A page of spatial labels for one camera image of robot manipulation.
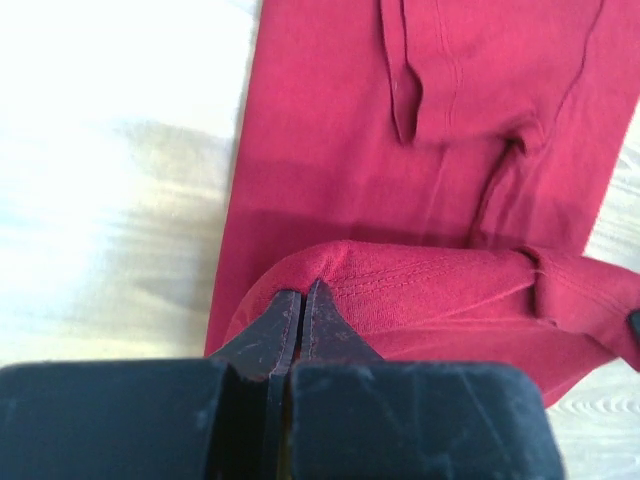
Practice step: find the red t-shirt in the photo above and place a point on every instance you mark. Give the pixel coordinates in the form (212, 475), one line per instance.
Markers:
(440, 165)

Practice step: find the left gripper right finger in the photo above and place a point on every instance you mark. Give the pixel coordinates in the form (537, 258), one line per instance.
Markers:
(356, 416)

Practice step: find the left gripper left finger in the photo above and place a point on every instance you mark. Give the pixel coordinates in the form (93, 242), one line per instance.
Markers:
(218, 417)

